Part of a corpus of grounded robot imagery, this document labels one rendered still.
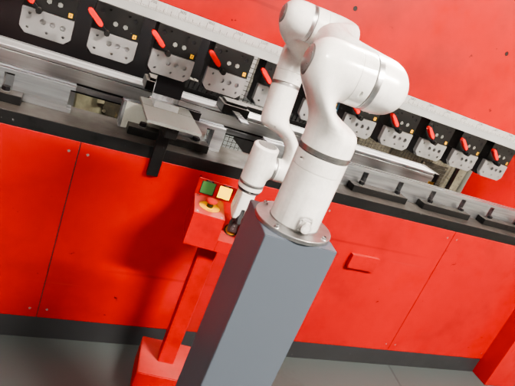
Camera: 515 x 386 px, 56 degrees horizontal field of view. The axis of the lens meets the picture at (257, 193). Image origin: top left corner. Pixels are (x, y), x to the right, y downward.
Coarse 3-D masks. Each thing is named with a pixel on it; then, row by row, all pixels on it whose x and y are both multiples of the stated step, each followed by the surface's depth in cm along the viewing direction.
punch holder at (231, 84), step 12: (216, 48) 168; (228, 48) 169; (228, 60) 171; (240, 60) 172; (252, 60) 174; (204, 72) 175; (216, 72) 172; (228, 72) 173; (240, 72) 174; (204, 84) 172; (216, 84) 174; (228, 84) 176; (240, 84) 176
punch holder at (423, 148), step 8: (424, 120) 212; (432, 120) 208; (416, 128) 215; (424, 128) 211; (432, 128) 210; (440, 128) 211; (448, 128) 213; (416, 136) 215; (424, 136) 211; (440, 136) 213; (448, 136) 215; (408, 144) 218; (416, 144) 213; (424, 144) 212; (440, 144) 216; (416, 152) 213; (424, 152) 214; (432, 152) 216; (440, 152) 217
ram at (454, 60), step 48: (192, 0) 159; (240, 0) 164; (288, 0) 168; (336, 0) 173; (384, 0) 178; (432, 0) 184; (480, 0) 190; (240, 48) 171; (384, 48) 187; (432, 48) 193; (480, 48) 199; (432, 96) 203; (480, 96) 210
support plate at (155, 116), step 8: (144, 104) 162; (152, 104) 166; (144, 112) 156; (152, 112) 157; (160, 112) 161; (168, 112) 164; (184, 112) 172; (152, 120) 149; (160, 120) 152; (168, 120) 155; (176, 120) 159; (184, 120) 162; (192, 120) 166; (176, 128) 152; (184, 128) 154; (192, 128) 158; (200, 136) 156
